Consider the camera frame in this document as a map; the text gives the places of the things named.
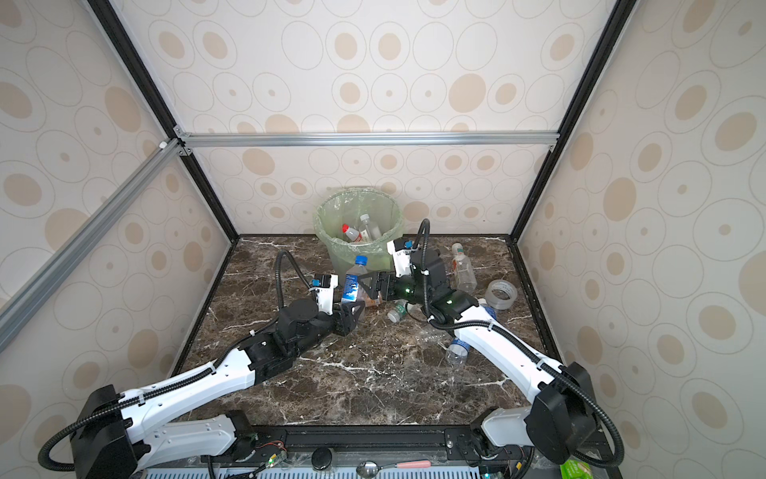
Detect blue label bottle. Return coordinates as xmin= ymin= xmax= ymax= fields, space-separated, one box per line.
xmin=341 ymin=255 xmax=370 ymax=305

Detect clear bottle green cap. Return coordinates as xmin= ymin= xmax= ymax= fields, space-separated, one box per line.
xmin=386 ymin=299 xmax=411 ymax=323

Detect clear square bottle white cap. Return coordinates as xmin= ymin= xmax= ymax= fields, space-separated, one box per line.
xmin=360 ymin=214 xmax=382 ymax=243

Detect white bottle red cap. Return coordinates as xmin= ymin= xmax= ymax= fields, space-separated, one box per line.
xmin=341 ymin=224 xmax=364 ymax=243

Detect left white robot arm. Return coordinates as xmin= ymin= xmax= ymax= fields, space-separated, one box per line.
xmin=67 ymin=299 xmax=365 ymax=478

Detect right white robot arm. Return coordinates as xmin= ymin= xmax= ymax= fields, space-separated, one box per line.
xmin=357 ymin=251 xmax=598 ymax=464

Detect green plastic bin liner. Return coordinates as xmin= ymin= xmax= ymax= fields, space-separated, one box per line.
xmin=313 ymin=186 xmax=407 ymax=273

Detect grey mesh waste bin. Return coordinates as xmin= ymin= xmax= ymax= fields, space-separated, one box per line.
xmin=315 ymin=188 xmax=406 ymax=277

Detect clear bottle green white label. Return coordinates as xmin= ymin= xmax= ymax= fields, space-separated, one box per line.
xmin=452 ymin=243 xmax=478 ymax=293

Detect clear bottle blue cap right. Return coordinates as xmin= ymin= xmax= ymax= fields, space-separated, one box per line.
xmin=445 ymin=338 xmax=471 ymax=368

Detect clear adhesive tape roll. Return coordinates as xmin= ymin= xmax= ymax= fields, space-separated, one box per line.
xmin=484 ymin=279 xmax=519 ymax=311

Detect black round knob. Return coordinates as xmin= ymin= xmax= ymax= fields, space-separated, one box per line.
xmin=310 ymin=447 xmax=333 ymax=472

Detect green packet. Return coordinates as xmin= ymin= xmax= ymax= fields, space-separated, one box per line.
xmin=560 ymin=459 xmax=594 ymax=479

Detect left slanted aluminium bar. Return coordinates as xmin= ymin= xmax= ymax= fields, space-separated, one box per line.
xmin=1 ymin=139 xmax=182 ymax=349

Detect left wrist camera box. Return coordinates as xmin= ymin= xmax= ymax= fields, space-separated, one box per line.
xmin=309 ymin=275 xmax=338 ymax=315

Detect right black corrugated cable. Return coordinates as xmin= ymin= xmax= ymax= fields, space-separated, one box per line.
xmin=412 ymin=218 xmax=626 ymax=469

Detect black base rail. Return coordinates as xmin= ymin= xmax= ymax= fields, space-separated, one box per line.
xmin=166 ymin=422 xmax=624 ymax=479

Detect metal spoon pink handle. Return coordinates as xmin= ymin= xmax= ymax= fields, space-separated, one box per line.
xmin=355 ymin=460 xmax=432 ymax=479

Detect horizontal aluminium frame bar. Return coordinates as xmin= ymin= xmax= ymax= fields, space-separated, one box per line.
xmin=180 ymin=131 xmax=560 ymax=148

